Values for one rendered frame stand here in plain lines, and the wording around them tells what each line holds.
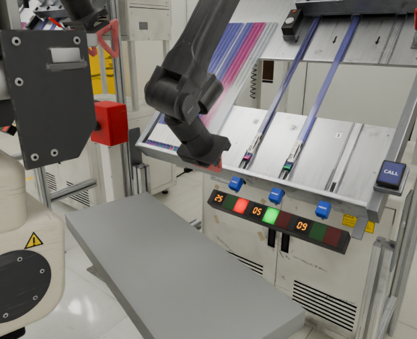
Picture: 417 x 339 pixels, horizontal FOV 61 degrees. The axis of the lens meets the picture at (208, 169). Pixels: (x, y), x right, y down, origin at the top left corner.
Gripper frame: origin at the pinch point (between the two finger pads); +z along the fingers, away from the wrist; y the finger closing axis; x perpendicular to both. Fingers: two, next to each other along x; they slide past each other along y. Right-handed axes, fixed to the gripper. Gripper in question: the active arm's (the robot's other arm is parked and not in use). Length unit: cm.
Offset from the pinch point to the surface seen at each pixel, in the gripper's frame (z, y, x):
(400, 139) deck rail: 7.4, -31.6, -20.5
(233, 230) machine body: 58, 21, -2
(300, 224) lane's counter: 10.4, -18.5, 3.1
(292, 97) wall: 150, 78, -141
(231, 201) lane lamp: 10.4, -0.5, 3.0
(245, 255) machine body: 65, 15, 4
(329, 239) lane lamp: 10.3, -25.3, 4.0
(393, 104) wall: 148, 5, -143
